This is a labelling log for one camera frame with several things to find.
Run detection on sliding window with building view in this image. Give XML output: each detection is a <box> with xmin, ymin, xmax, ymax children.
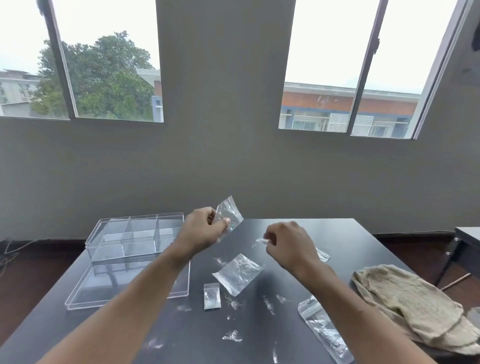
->
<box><xmin>278</xmin><ymin>0</ymin><xmax>474</xmax><ymax>140</ymax></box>

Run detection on person's left hand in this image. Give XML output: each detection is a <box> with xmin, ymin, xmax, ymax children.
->
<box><xmin>175</xmin><ymin>207</ymin><xmax>232</xmax><ymax>260</ymax></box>

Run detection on medium clear zip bag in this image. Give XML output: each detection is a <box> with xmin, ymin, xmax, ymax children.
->
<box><xmin>212</xmin><ymin>253</ymin><xmax>263</xmax><ymax>297</ymax></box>

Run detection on long clear zip bag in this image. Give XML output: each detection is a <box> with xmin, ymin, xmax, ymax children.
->
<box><xmin>298</xmin><ymin>295</ymin><xmax>355</xmax><ymax>364</ymax></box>

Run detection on small clear zip bag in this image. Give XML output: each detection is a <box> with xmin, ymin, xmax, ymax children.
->
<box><xmin>212</xmin><ymin>195</ymin><xmax>244</xmax><ymax>243</ymax></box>

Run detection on person's left forearm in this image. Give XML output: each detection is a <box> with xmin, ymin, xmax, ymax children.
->
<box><xmin>37</xmin><ymin>245</ymin><xmax>191</xmax><ymax>364</ymax></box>

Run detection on black side table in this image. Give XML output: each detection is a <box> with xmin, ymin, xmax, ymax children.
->
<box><xmin>434</xmin><ymin>226</ymin><xmax>480</xmax><ymax>287</ymax></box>

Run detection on beige knitted cloth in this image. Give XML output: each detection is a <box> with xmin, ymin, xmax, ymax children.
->
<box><xmin>351</xmin><ymin>264</ymin><xmax>480</xmax><ymax>356</ymax></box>

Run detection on scattered clear plastic bits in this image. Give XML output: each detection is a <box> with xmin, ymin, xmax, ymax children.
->
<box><xmin>145</xmin><ymin>256</ymin><xmax>291</xmax><ymax>364</ymax></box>

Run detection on person's right forearm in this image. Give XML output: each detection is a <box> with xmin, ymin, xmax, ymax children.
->
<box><xmin>298</xmin><ymin>262</ymin><xmax>437</xmax><ymax>364</ymax></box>

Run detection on clear plastic compartment box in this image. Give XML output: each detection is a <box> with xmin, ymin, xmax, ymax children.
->
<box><xmin>85</xmin><ymin>212</ymin><xmax>185</xmax><ymax>264</ymax></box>

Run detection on tiny clear zip bag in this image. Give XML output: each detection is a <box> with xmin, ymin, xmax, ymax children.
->
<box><xmin>203</xmin><ymin>283</ymin><xmax>221</xmax><ymax>311</ymax></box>

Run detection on sliding window with tree view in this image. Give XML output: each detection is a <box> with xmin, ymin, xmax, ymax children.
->
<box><xmin>0</xmin><ymin>0</ymin><xmax>164</xmax><ymax>124</ymax></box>

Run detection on clear plastic box lid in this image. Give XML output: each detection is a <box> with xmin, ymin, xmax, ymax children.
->
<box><xmin>64</xmin><ymin>259</ymin><xmax>191</xmax><ymax>311</ymax></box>

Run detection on person's right hand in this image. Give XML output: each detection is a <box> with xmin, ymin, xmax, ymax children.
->
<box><xmin>262</xmin><ymin>221</ymin><xmax>324</xmax><ymax>279</ymax></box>

